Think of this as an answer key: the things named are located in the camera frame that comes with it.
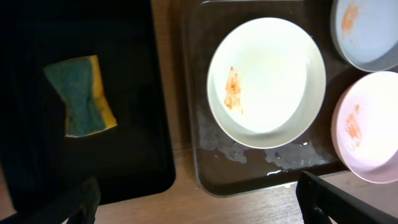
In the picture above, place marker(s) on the white plate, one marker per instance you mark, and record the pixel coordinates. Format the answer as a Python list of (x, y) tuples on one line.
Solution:
[(266, 83)]

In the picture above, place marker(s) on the green yellow sponge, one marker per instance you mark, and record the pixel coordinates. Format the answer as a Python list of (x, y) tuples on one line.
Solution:
[(79, 84)]

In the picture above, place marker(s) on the pale green plate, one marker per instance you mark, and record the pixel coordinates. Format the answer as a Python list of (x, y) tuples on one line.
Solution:
[(364, 32)]

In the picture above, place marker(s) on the pink plate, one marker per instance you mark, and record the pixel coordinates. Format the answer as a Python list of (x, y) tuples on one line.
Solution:
[(364, 128)]

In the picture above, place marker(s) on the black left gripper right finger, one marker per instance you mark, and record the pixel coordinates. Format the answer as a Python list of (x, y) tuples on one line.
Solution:
[(321, 202)]

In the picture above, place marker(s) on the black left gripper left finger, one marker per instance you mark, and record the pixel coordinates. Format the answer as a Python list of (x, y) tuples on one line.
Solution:
[(77, 205)]

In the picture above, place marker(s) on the dark brown tray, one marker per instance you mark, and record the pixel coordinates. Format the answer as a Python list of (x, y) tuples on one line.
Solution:
[(224, 167)]

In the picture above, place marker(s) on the black small tray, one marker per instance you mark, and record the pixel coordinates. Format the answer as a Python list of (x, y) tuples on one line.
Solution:
[(132, 159)]

